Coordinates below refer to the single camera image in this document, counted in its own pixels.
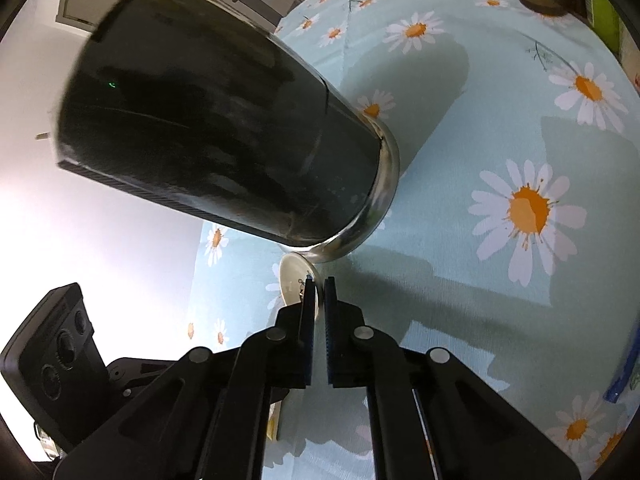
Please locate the dark cylindrical utensil holder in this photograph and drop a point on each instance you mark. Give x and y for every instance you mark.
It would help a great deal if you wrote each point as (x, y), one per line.
(200, 135)

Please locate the white cartoon print spoon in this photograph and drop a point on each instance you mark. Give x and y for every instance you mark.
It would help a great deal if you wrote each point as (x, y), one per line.
(295, 280)

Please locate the daisy print tablecloth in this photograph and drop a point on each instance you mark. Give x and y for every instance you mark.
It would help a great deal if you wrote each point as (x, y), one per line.
(475, 310)

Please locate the green package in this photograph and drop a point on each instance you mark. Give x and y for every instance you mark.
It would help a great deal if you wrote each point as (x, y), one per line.
(602, 10)

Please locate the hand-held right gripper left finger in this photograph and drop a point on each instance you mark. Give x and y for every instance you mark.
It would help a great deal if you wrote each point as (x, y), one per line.
(309, 330)

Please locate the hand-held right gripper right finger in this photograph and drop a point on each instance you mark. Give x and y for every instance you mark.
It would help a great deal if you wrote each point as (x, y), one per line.
(330, 330)

